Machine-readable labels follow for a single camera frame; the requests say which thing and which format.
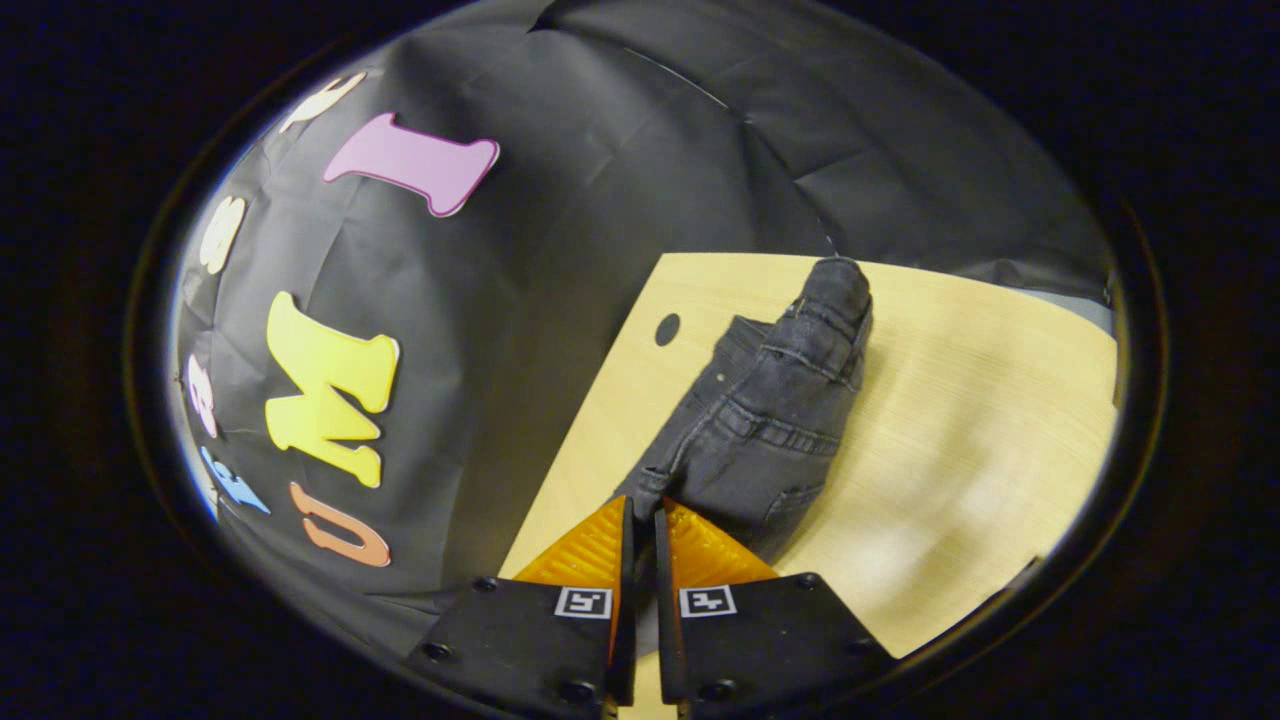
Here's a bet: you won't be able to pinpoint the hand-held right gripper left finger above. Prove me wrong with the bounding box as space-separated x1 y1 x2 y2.
405 495 638 720

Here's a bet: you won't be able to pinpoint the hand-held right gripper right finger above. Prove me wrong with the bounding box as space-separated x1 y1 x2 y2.
655 500 896 720

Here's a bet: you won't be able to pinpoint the dark grey jeans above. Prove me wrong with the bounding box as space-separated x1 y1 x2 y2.
610 257 873 566

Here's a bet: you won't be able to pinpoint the black backdrop cloth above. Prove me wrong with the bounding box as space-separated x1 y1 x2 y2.
170 0 1116 641

